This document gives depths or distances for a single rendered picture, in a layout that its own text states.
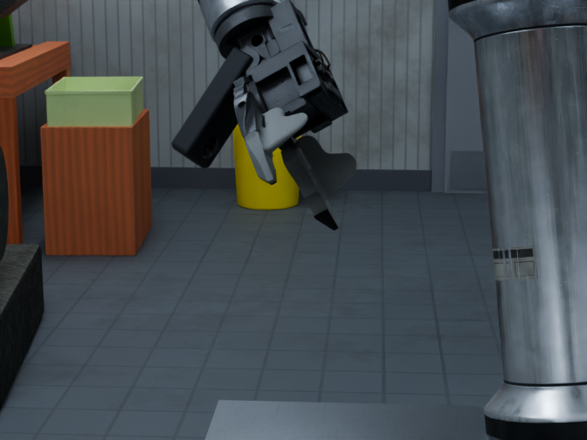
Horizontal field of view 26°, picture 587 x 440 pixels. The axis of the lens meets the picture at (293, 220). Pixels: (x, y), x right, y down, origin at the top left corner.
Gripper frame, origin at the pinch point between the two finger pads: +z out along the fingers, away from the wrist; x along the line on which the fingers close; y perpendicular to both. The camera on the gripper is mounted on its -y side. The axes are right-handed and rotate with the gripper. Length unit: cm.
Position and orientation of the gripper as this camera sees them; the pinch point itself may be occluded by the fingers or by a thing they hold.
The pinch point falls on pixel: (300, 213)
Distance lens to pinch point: 115.7
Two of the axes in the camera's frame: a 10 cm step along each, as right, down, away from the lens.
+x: 3.9, 2.7, 8.8
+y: 8.6, -4.5, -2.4
